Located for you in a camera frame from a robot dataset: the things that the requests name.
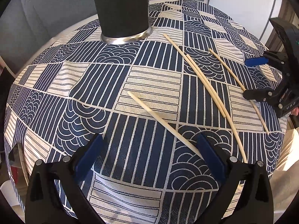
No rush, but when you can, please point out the white refrigerator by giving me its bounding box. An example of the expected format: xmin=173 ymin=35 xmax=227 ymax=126
xmin=209 ymin=0 xmax=282 ymax=44

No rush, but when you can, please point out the black cylindrical utensil holder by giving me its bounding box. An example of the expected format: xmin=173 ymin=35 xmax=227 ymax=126
xmin=94 ymin=0 xmax=152 ymax=45

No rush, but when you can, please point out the blue patterned tablecloth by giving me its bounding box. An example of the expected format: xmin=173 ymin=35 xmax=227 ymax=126
xmin=4 ymin=0 xmax=286 ymax=223

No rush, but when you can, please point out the person's right hand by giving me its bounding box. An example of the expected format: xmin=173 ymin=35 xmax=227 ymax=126
xmin=291 ymin=107 xmax=299 ymax=116

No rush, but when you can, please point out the grey fabric backdrop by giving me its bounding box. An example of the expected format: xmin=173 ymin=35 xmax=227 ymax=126
xmin=0 ymin=0 xmax=211 ymax=62

